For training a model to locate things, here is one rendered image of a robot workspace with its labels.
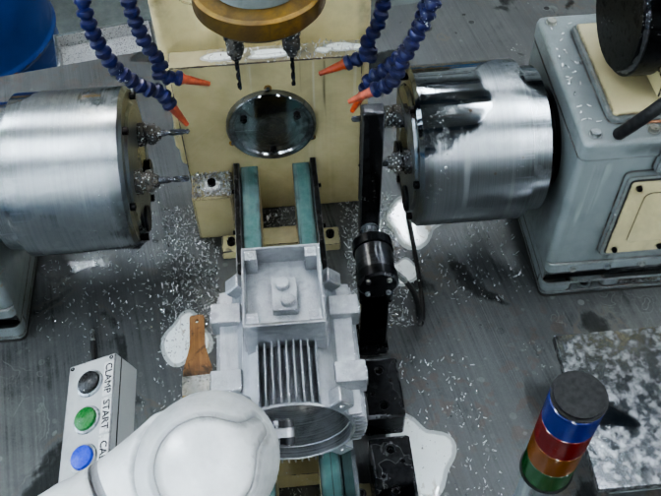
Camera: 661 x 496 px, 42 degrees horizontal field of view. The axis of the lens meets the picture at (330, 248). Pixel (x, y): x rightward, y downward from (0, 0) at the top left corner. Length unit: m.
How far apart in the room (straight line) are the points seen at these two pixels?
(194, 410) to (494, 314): 0.92
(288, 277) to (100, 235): 0.33
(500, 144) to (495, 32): 0.74
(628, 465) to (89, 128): 0.87
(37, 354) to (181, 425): 0.90
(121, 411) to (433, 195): 0.53
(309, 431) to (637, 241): 0.61
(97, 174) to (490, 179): 0.56
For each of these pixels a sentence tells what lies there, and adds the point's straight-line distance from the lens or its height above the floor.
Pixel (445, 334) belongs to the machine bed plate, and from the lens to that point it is 1.45.
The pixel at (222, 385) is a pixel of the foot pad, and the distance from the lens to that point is 1.08.
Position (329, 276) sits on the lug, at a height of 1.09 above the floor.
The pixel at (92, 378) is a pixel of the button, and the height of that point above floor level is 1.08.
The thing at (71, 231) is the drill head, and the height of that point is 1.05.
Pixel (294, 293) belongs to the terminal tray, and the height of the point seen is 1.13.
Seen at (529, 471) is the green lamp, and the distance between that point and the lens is 1.07.
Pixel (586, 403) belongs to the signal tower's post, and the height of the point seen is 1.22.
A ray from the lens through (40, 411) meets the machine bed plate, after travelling 1.44.
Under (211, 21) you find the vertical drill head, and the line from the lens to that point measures 1.15.
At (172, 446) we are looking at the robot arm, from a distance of 0.61.
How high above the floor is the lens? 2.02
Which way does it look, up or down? 52 degrees down
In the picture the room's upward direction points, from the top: 1 degrees counter-clockwise
